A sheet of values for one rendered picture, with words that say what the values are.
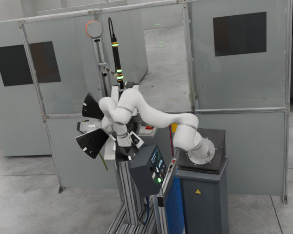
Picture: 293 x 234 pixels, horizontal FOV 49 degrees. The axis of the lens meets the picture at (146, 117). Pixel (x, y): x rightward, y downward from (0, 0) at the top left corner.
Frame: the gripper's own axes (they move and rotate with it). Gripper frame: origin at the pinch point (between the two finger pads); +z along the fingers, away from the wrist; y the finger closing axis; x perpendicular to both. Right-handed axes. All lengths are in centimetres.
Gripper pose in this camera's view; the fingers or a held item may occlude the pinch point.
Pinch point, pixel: (127, 150)
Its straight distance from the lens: 245.4
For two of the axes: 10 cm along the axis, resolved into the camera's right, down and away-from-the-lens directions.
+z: 1.9, 7.9, 5.8
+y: -9.6, 0.2, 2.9
